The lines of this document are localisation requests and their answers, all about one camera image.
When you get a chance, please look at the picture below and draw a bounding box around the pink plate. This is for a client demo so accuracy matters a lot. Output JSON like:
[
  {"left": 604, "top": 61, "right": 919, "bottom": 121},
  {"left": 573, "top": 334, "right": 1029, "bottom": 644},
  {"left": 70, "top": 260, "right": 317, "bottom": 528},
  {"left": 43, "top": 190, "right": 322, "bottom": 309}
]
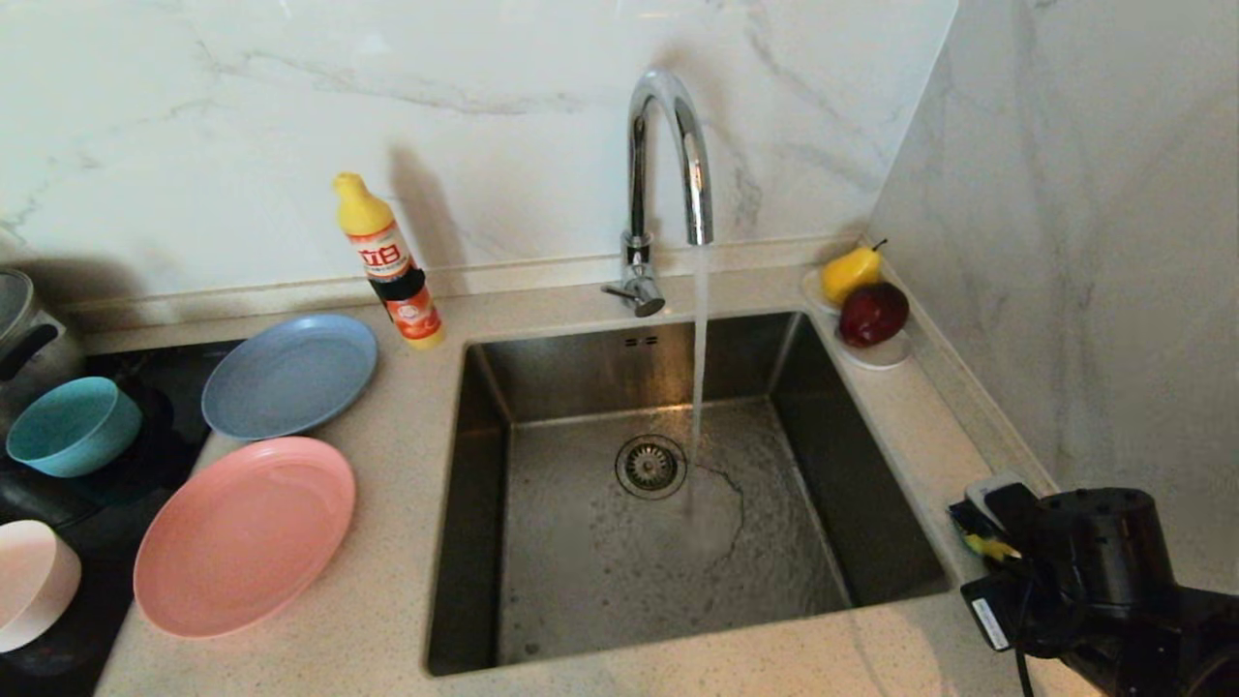
[{"left": 134, "top": 436, "right": 357, "bottom": 640}]

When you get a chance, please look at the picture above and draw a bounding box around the yellow green sponge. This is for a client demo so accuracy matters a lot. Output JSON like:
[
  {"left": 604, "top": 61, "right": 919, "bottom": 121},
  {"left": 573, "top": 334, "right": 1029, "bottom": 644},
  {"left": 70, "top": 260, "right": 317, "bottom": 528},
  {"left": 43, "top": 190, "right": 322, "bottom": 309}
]
[{"left": 951, "top": 503, "right": 1023, "bottom": 564}]

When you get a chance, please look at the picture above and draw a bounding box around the teal bowl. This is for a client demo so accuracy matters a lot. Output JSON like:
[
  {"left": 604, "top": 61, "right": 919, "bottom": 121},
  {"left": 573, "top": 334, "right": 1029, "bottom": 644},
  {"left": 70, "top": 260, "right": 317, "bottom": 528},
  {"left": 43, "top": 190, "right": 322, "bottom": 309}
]
[{"left": 6, "top": 376, "right": 144, "bottom": 479}]

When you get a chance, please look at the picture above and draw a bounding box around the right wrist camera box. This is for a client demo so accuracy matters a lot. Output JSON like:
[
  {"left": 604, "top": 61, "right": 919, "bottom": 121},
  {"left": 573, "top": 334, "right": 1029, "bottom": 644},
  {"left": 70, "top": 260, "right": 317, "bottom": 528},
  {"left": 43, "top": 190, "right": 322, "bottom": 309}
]
[{"left": 965, "top": 472, "right": 1043, "bottom": 529}]

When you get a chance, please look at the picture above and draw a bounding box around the small white fruit dish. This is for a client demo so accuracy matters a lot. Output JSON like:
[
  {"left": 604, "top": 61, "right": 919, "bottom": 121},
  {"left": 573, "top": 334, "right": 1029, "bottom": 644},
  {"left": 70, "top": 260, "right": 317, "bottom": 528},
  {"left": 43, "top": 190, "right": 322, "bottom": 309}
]
[{"left": 800, "top": 266, "right": 913, "bottom": 372}]

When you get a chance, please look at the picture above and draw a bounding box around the dark red apple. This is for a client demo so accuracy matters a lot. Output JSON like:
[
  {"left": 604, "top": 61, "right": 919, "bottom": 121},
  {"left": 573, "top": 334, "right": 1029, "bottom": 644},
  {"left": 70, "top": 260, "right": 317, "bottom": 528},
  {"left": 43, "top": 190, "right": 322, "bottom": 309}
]
[{"left": 837, "top": 282, "right": 911, "bottom": 349}]

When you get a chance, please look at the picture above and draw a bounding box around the black glass cooktop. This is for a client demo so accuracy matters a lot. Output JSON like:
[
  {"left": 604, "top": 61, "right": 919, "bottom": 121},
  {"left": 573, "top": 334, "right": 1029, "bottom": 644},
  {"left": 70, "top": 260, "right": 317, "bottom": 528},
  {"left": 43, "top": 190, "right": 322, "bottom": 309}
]
[{"left": 0, "top": 339, "right": 248, "bottom": 697}]

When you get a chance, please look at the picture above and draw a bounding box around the pale pink bowl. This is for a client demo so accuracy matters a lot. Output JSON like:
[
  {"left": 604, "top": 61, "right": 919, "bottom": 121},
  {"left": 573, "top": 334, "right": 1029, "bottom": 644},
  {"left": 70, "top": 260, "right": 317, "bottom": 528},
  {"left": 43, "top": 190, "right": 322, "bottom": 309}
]
[{"left": 0, "top": 520, "right": 82, "bottom": 654}]

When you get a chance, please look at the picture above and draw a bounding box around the stainless steel sink basin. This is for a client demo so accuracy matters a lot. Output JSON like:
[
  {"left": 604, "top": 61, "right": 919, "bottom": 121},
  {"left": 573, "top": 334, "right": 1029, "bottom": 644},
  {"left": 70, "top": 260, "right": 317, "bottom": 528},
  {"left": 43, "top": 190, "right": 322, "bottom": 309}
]
[{"left": 424, "top": 310, "right": 959, "bottom": 679}]

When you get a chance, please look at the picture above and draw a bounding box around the black frying pan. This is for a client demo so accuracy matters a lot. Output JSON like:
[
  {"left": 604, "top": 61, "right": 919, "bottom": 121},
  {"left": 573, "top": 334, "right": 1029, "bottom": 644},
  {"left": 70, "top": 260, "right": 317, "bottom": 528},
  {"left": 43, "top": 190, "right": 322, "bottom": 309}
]
[{"left": 58, "top": 382, "right": 206, "bottom": 509}]

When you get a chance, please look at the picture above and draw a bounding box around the orange dish soap bottle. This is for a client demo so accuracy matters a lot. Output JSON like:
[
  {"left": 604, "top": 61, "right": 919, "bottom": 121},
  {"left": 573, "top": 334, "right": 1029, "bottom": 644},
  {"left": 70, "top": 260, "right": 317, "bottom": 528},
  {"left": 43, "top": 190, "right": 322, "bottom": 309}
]
[{"left": 334, "top": 172, "right": 447, "bottom": 351}]

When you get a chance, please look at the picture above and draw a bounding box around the yellow pear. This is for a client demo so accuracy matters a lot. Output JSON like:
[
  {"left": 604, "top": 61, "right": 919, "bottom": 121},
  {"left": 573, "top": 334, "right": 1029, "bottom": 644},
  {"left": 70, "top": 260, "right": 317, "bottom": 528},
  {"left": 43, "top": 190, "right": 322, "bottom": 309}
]
[{"left": 821, "top": 239, "right": 889, "bottom": 307}]

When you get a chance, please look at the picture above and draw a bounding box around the round metal drain strainer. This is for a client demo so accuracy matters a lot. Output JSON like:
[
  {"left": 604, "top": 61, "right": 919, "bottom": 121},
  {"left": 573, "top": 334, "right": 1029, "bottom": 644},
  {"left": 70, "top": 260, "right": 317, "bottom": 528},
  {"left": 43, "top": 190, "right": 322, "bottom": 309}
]
[{"left": 615, "top": 435, "right": 688, "bottom": 500}]

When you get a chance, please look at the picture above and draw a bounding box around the chrome gooseneck faucet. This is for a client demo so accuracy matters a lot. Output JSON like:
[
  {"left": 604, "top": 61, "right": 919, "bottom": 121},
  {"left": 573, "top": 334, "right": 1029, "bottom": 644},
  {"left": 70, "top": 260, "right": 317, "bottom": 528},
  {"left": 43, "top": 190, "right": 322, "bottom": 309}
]
[{"left": 600, "top": 68, "right": 715, "bottom": 318}]

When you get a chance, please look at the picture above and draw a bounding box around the stainless steel pot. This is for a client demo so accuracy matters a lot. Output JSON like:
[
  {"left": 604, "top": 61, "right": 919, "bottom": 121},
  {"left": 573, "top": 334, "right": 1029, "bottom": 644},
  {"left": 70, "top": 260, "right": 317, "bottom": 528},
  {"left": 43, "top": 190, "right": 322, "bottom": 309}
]
[{"left": 0, "top": 269, "right": 86, "bottom": 427}]

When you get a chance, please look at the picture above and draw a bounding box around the blue grey plate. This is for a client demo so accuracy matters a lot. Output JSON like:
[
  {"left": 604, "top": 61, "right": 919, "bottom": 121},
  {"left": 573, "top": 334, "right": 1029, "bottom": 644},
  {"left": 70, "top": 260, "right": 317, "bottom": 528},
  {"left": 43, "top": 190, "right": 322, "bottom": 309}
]
[{"left": 201, "top": 313, "right": 379, "bottom": 441}]

